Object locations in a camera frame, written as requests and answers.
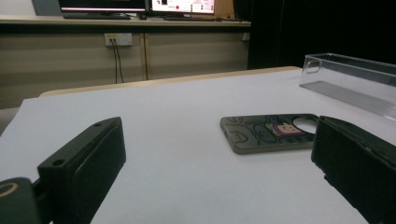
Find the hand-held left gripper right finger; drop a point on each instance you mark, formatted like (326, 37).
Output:
(355, 161)

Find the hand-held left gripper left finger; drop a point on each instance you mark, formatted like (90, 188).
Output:
(81, 174)

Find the clear plastic box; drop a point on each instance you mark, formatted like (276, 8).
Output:
(351, 87)

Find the clear phone case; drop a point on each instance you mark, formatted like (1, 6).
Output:
(313, 66)

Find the long wooden desk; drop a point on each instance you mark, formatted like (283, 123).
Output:
(124, 24)

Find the black keyboard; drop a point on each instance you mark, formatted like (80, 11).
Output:
(96, 16)

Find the dark screen computer monitor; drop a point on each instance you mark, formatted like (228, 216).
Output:
(102, 4)

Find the bright screen computer monitor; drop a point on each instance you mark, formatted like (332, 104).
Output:
(183, 6)

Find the brown cardboard box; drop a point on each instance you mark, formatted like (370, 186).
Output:
(224, 8)

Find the white wall socket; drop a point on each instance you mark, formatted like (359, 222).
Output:
(120, 39)

